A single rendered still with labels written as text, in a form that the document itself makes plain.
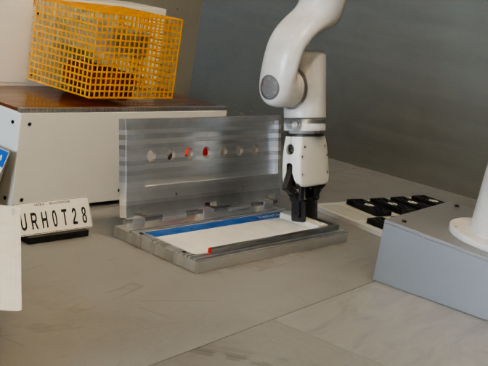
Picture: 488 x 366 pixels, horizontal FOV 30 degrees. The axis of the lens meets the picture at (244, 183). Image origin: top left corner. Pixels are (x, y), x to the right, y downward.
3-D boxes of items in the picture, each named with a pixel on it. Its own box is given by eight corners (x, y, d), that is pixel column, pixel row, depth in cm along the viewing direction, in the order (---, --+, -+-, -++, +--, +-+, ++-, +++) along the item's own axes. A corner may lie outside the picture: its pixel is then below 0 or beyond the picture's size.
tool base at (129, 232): (196, 273, 149) (200, 252, 149) (112, 236, 162) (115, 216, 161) (346, 242, 183) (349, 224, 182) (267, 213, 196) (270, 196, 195)
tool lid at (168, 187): (125, 118, 158) (118, 118, 159) (126, 226, 160) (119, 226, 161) (281, 115, 191) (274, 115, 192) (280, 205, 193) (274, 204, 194)
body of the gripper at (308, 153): (304, 129, 174) (304, 188, 175) (335, 128, 182) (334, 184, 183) (274, 128, 179) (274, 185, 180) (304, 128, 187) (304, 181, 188)
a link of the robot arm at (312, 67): (306, 118, 174) (334, 118, 181) (306, 49, 173) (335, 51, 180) (271, 118, 179) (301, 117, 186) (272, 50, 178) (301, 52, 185)
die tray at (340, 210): (403, 245, 187) (404, 241, 186) (310, 208, 206) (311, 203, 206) (509, 232, 214) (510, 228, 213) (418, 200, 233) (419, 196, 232)
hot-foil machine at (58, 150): (9, 217, 163) (32, 3, 155) (-106, 162, 188) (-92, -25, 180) (270, 186, 221) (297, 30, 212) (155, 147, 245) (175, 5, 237)
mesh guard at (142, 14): (88, 98, 174) (99, 11, 170) (25, 78, 186) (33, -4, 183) (172, 98, 191) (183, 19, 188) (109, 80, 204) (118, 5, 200)
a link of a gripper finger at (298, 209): (296, 189, 177) (296, 224, 178) (306, 188, 180) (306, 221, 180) (283, 188, 179) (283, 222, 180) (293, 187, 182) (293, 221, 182)
